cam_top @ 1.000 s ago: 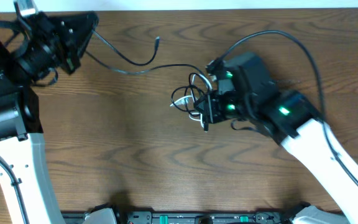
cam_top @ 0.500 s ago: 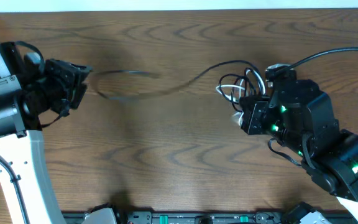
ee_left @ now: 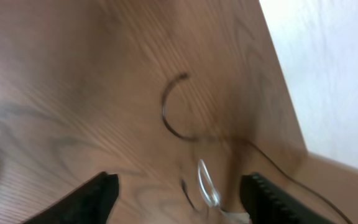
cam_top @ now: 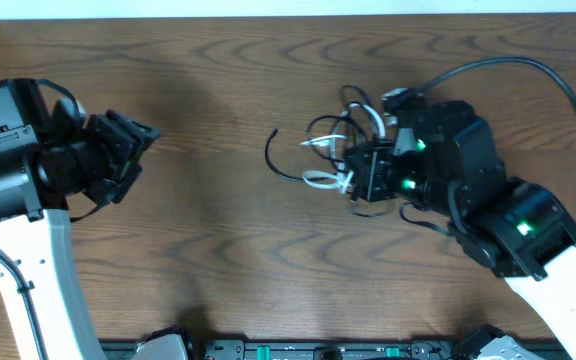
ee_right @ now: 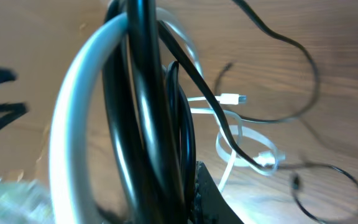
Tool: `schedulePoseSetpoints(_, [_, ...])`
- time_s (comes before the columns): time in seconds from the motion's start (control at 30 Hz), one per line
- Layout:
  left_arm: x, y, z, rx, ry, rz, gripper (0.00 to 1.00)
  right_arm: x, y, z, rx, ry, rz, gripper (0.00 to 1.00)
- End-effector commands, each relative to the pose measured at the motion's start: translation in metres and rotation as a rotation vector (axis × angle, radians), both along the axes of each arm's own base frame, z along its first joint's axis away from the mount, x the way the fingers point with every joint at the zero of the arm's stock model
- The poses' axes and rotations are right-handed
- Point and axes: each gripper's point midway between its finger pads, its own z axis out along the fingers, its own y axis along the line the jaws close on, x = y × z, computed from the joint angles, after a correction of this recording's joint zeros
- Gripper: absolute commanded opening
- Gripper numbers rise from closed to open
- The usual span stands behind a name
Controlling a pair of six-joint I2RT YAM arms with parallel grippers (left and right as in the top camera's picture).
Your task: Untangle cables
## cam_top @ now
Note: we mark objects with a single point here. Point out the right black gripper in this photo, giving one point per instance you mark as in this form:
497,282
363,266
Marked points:
369,183

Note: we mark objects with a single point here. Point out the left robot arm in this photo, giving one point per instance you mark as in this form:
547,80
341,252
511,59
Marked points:
46,156

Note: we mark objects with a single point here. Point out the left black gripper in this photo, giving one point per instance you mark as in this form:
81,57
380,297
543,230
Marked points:
132,137

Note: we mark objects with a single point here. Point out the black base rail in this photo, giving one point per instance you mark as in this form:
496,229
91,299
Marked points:
485,342

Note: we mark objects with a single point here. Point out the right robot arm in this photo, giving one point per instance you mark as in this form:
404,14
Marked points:
443,159

